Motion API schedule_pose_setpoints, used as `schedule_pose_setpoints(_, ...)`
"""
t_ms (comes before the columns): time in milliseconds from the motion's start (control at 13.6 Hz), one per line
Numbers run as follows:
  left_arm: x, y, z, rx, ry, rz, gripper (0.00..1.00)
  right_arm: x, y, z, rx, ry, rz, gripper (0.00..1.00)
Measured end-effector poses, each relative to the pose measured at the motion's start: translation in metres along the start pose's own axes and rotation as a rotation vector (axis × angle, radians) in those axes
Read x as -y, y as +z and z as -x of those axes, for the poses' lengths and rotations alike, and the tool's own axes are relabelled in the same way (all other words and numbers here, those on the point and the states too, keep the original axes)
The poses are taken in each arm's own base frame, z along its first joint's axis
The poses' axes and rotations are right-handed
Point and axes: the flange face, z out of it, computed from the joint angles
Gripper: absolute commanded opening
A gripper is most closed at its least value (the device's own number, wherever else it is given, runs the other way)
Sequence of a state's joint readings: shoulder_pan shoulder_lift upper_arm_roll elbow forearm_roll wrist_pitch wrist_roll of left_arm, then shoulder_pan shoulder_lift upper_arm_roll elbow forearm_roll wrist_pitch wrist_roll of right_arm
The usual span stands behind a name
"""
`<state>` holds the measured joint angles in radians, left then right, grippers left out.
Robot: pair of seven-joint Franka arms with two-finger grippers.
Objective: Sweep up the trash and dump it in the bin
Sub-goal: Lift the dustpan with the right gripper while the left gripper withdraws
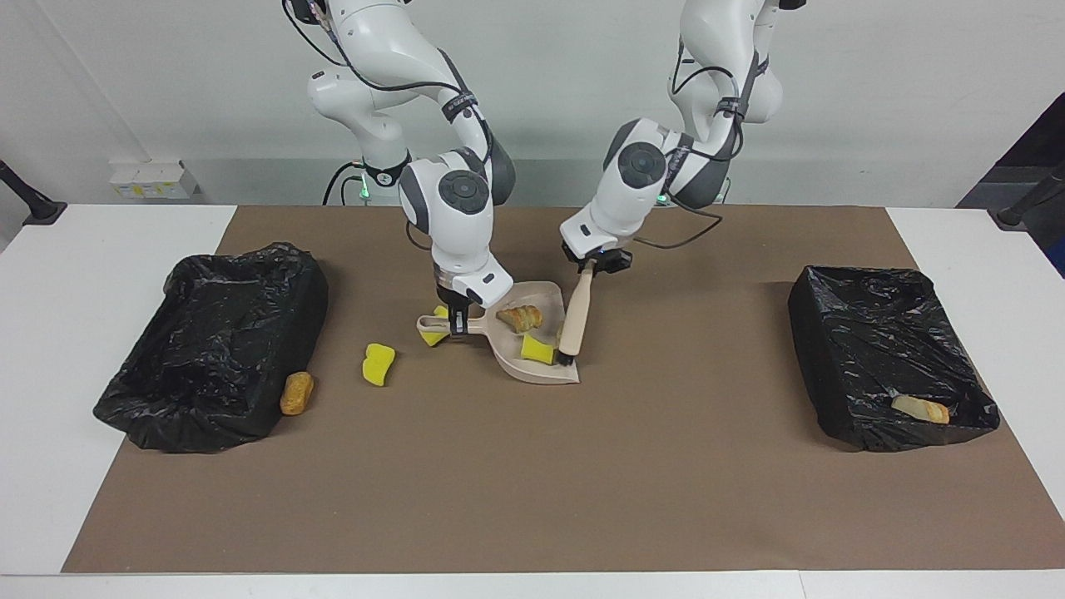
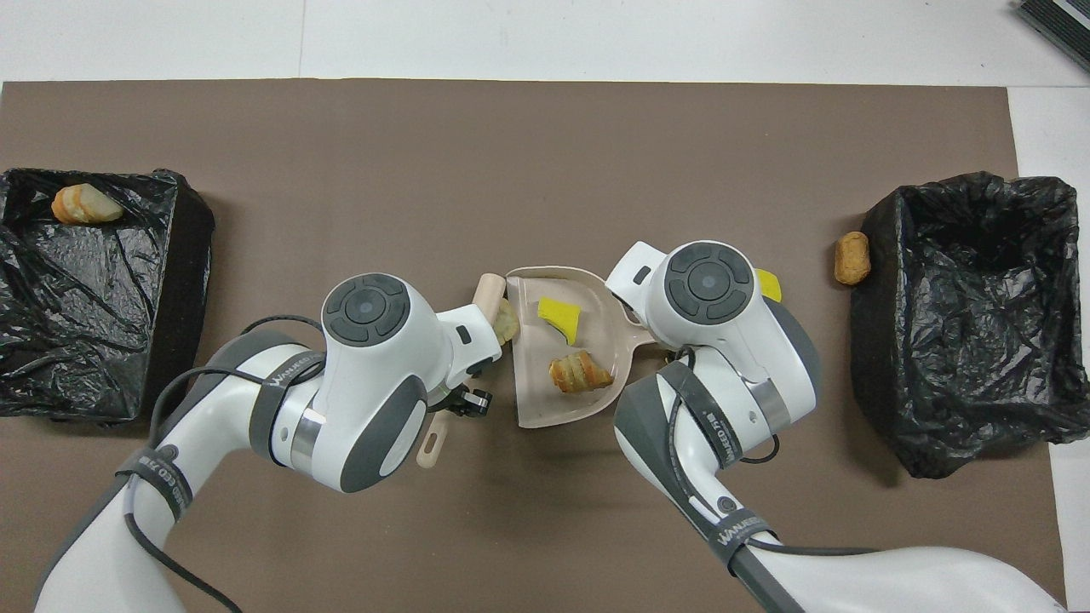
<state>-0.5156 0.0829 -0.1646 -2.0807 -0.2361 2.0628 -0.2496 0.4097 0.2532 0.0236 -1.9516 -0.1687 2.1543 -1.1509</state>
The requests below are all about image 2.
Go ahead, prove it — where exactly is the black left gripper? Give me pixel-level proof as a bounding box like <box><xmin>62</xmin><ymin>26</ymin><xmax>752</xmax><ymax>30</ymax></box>
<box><xmin>443</xmin><ymin>383</ymin><xmax>495</xmax><ymax>418</ymax></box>

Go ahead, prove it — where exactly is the beige plastic dustpan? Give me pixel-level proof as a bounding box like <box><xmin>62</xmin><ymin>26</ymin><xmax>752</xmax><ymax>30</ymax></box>
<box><xmin>504</xmin><ymin>265</ymin><xmax>658</xmax><ymax>430</ymax></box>

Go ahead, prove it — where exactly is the pale bread chunk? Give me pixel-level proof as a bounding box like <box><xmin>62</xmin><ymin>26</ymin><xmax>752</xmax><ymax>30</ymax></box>
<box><xmin>492</xmin><ymin>295</ymin><xmax>521</xmax><ymax>349</ymax></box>

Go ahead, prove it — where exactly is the beige hand brush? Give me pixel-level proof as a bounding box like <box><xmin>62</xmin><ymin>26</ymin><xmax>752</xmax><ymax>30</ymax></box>
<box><xmin>415</xmin><ymin>272</ymin><xmax>510</xmax><ymax>470</ymax></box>

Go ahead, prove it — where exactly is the orange croissant piece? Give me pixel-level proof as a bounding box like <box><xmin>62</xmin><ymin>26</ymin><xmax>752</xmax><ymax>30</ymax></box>
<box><xmin>548</xmin><ymin>350</ymin><xmax>615</xmax><ymax>396</ymax></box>

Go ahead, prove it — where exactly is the black bag-lined bin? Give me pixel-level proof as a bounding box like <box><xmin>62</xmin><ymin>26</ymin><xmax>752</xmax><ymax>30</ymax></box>
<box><xmin>849</xmin><ymin>170</ymin><xmax>1090</xmax><ymax>480</ymax></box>
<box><xmin>0</xmin><ymin>167</ymin><xmax>216</xmax><ymax>427</ymax></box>

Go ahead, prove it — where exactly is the brown table mat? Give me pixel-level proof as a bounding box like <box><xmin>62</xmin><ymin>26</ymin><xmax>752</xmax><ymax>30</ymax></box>
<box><xmin>0</xmin><ymin>79</ymin><xmax>1070</xmax><ymax>613</ymax></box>

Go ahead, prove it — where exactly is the brown bread nugget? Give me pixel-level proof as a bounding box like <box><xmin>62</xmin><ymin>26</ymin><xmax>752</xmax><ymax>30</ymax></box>
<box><xmin>834</xmin><ymin>231</ymin><xmax>872</xmax><ymax>286</ymax></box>

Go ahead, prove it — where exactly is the orange white bread slice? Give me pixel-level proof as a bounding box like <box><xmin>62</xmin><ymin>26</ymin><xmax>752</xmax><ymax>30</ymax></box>
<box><xmin>51</xmin><ymin>182</ymin><xmax>126</xmax><ymax>226</ymax></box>

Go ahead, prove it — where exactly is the black ribbed object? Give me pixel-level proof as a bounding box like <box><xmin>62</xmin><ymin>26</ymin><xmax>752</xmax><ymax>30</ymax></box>
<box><xmin>1012</xmin><ymin>0</ymin><xmax>1090</xmax><ymax>74</ymax></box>

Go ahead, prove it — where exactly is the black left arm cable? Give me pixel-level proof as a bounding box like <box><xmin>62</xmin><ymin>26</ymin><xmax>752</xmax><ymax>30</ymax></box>
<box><xmin>123</xmin><ymin>315</ymin><xmax>324</xmax><ymax>613</ymax></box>

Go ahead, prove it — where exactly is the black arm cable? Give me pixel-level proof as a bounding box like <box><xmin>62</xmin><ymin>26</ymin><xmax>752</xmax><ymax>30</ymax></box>
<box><xmin>123</xmin><ymin>315</ymin><xmax>324</xmax><ymax>613</ymax></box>
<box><xmin>668</xmin><ymin>345</ymin><xmax>852</xmax><ymax>554</ymax></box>

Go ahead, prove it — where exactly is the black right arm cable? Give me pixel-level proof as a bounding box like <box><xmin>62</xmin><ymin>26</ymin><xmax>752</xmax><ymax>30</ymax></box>
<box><xmin>668</xmin><ymin>345</ymin><xmax>852</xmax><ymax>554</ymax></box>

